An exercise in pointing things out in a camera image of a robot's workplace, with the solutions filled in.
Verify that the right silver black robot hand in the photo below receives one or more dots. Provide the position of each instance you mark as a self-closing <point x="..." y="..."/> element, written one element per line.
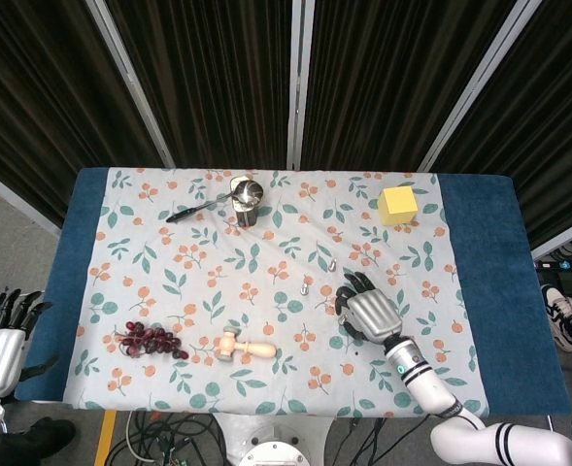
<point x="373" y="315"/>

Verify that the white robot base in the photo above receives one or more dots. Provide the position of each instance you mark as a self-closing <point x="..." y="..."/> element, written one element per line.
<point x="276" y="437"/>

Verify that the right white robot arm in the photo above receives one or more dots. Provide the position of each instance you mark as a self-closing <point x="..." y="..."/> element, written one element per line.
<point x="426" y="383"/>

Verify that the black shoe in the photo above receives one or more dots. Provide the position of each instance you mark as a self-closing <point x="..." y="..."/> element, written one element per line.
<point x="38" y="439"/>

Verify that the yellow cube block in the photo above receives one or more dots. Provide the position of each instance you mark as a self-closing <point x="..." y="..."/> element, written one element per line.
<point x="398" y="206"/>

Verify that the small wooden toy hammer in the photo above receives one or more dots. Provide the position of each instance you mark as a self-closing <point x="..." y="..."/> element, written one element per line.
<point x="246" y="347"/>

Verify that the blue table cover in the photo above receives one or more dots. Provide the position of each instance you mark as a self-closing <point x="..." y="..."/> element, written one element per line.
<point x="484" y="242"/>

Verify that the dark red grape bunch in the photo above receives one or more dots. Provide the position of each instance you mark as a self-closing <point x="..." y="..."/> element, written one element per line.
<point x="149" y="340"/>

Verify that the dark metal cup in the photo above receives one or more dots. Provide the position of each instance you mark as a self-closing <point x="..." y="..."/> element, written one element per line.
<point x="246" y="216"/>

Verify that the floral print tablecloth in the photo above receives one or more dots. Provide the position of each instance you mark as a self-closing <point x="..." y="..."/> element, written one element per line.
<point x="217" y="252"/>

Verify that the white black sneaker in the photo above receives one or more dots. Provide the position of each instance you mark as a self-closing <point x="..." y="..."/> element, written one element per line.
<point x="560" y="310"/>

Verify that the black power strip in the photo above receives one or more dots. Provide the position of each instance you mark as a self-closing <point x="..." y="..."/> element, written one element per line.
<point x="564" y="265"/>

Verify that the black pleated partition panel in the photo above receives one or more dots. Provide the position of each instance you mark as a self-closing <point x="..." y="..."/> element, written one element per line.
<point x="387" y="82"/>
<point x="38" y="97"/>
<point x="208" y="82"/>
<point x="548" y="121"/>

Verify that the silver partition frame post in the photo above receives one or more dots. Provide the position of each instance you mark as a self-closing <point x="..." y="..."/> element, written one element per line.
<point x="130" y="77"/>
<point x="299" y="82"/>
<point x="480" y="77"/>

